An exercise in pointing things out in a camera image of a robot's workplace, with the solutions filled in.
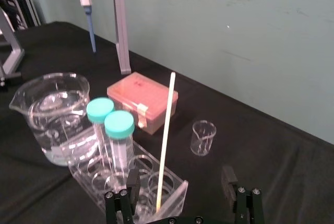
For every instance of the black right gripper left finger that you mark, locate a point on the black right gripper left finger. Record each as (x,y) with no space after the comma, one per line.
(124,203)

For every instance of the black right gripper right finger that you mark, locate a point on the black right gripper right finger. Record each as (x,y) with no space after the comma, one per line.
(244,203)

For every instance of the clear acrylic test tube rack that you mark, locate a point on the clear acrylic test tube rack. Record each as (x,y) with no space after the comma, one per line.
(130,182)

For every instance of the teal capped clear tube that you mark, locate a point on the teal capped clear tube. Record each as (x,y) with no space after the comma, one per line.
(100,119)
(119,135)

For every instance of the small empty glass beaker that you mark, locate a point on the small empty glass beaker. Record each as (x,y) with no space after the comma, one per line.
(203,138)

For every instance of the large glass beaker with water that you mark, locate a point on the large glass beaker with water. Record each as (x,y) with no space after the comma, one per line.
(56,119)

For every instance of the black table cloth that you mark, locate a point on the black table cloth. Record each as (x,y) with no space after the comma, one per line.
(235,140)

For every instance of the pink pipette tip box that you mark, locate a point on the pink pipette tip box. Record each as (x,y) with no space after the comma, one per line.
(146,98)

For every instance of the white and blue pipette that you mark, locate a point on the white and blue pipette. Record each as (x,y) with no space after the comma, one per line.
(87,4)

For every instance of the black cases in background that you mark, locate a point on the black cases in background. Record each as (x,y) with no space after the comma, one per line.
(18,10)

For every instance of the grey pipette stand post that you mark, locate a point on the grey pipette stand post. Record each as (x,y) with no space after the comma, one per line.
(121,25)

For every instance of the grey metal stand frame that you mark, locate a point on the grey metal stand frame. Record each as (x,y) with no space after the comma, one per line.
(10,46)

